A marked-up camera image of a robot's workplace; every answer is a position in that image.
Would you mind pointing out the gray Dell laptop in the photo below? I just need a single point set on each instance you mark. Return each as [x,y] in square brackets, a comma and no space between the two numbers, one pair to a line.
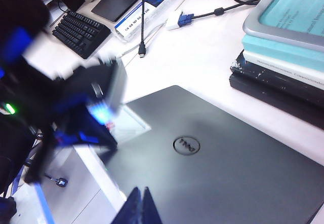
[215,163]

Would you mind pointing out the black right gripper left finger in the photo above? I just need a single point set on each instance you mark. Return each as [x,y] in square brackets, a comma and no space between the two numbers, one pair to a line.
[130,210]

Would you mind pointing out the black thick book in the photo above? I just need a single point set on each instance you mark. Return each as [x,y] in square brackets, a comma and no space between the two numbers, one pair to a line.
[278,102]

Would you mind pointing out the black computer keyboard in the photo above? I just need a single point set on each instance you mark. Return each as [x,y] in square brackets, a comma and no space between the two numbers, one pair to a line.
[78,32]

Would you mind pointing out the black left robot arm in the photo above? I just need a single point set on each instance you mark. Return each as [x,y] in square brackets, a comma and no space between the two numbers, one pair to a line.
[20,56]

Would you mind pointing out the black flat pad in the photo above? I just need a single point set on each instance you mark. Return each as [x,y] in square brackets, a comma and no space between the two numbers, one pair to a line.
[119,1]

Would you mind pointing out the pale gray book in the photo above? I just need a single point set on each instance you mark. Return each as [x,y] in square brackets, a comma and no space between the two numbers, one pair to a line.
[278,65]

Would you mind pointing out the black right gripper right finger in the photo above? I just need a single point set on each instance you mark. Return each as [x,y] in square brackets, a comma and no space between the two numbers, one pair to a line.
[150,208]

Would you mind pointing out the gray wrist camera box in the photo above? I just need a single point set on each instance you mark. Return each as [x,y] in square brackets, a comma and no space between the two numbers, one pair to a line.
[116,84]

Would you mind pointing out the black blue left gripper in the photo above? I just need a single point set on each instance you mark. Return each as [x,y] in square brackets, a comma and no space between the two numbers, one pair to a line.
[81,89]

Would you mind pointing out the white and blue medicine box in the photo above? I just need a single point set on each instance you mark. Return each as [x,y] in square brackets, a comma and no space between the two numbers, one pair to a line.
[131,22]

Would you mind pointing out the black chipped book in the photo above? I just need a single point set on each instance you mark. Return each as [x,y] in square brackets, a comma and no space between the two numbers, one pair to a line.
[278,79]

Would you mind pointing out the teal book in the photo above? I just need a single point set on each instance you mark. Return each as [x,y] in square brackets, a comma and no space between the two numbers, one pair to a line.
[265,50]

